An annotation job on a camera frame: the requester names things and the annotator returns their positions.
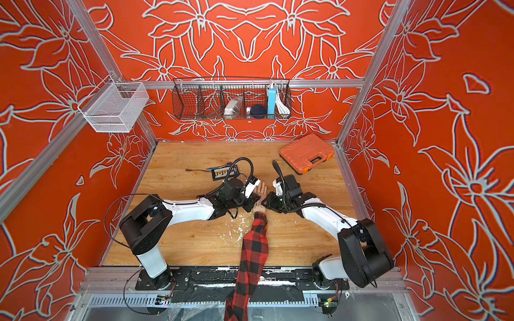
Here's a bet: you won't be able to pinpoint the beige wrist watch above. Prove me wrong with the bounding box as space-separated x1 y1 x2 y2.
253 204 266 214

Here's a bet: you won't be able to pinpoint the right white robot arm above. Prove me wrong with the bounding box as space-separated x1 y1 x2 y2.
262 175 394 288

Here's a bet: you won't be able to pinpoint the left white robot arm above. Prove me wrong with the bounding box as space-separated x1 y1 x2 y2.
119 177 266 281

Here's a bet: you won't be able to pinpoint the pale mannequin hand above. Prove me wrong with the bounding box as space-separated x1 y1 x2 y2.
254 181 268 205

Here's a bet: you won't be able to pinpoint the black charging board yellow connectors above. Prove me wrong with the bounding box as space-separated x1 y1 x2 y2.
211 164 240 181

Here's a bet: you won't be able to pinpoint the orange tool case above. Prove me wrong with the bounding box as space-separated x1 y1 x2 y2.
279 134 335 175

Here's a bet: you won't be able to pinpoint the red black plaid sleeve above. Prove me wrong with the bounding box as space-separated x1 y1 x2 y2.
224 213 269 320

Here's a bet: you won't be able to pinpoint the dark blue round object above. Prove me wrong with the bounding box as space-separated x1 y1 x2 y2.
250 104 267 119

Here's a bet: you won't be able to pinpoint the clear plastic bag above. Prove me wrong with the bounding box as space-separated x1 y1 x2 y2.
224 96 244 120

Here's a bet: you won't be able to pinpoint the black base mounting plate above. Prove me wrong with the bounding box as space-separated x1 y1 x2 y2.
135 266 349 291

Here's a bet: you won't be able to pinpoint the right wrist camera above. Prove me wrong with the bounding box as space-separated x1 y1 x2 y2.
273 178 283 197

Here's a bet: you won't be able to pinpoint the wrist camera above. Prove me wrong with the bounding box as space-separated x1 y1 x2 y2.
273 178 283 197
244 176 261 199

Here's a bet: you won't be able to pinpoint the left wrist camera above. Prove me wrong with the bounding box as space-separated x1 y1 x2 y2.
244 176 261 199

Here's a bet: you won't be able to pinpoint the black wire wall basket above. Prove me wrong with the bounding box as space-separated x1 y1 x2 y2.
171 77 293 120

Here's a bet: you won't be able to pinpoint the clear plastic wall bin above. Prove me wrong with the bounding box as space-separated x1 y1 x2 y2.
79 82 149 133

